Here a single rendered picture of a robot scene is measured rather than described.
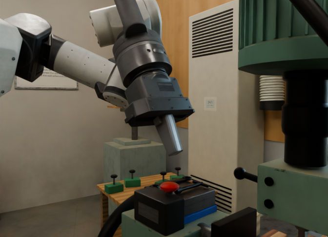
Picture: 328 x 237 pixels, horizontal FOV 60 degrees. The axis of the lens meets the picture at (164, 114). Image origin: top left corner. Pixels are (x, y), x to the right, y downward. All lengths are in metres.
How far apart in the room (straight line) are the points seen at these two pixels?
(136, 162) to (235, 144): 1.05
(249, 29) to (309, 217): 0.24
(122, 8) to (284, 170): 0.34
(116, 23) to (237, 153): 1.56
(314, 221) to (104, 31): 0.42
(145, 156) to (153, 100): 2.27
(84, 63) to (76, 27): 2.69
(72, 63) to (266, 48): 0.55
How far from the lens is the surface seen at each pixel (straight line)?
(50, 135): 3.32
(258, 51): 0.35
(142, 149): 2.66
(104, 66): 0.78
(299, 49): 0.33
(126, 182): 2.06
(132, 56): 0.46
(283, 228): 0.65
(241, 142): 1.97
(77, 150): 3.42
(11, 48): 0.69
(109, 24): 0.52
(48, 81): 3.29
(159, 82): 0.46
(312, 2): 0.27
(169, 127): 0.44
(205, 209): 0.51
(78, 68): 0.78
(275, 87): 1.91
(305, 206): 0.40
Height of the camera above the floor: 1.16
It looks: 3 degrees down
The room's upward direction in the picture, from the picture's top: straight up
